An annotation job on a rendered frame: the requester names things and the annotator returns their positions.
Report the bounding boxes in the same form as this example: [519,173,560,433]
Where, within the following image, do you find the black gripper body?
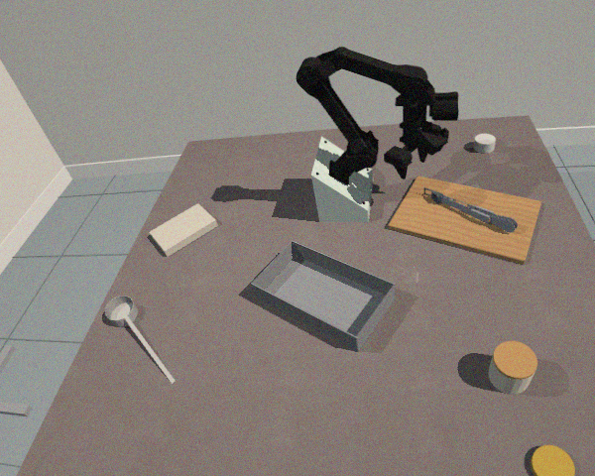
[384,121,429,169]

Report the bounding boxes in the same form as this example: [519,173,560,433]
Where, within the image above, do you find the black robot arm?
[297,47,458,185]

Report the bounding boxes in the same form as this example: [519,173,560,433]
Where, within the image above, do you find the beige rectangular block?
[150,203,218,257]

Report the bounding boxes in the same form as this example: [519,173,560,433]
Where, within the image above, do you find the grey cylinder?
[474,134,496,154]

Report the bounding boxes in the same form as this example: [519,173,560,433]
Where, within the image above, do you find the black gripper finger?
[394,164,410,179]
[417,146,427,163]

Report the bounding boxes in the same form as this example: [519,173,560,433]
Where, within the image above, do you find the white cylindrical jar with wooden lid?
[488,341,537,395]

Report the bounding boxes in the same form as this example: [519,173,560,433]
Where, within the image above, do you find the yellow flat disc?
[531,445,575,476]

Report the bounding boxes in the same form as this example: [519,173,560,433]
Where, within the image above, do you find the grey measuring scoop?
[105,296,176,384]

